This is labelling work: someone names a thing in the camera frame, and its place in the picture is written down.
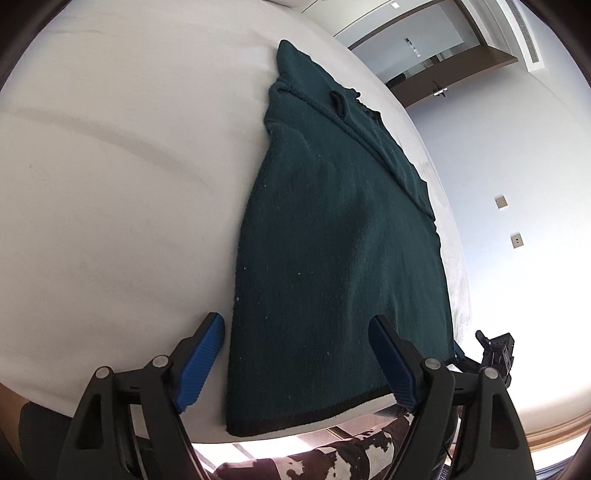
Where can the wall switch panel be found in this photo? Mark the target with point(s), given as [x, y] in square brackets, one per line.
[412, 46]

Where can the square wall socket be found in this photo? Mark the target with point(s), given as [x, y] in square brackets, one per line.
[501, 201]
[517, 240]

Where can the white ceiling air vent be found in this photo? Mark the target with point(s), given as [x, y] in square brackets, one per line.
[524, 32]

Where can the person's cow print pants leg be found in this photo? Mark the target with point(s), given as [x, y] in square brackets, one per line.
[323, 459]

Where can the wooden door frame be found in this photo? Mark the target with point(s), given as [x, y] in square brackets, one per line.
[494, 57]

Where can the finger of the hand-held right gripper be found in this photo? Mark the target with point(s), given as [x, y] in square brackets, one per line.
[464, 359]

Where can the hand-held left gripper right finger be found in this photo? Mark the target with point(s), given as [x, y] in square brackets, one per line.
[391, 362]

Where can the white bed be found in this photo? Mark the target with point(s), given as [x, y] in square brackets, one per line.
[115, 194]

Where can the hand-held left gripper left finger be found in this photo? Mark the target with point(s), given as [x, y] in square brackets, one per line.
[199, 363]

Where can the black chair seat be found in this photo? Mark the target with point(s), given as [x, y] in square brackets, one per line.
[39, 438]

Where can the dark green knit sweater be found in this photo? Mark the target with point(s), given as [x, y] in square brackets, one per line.
[341, 258]

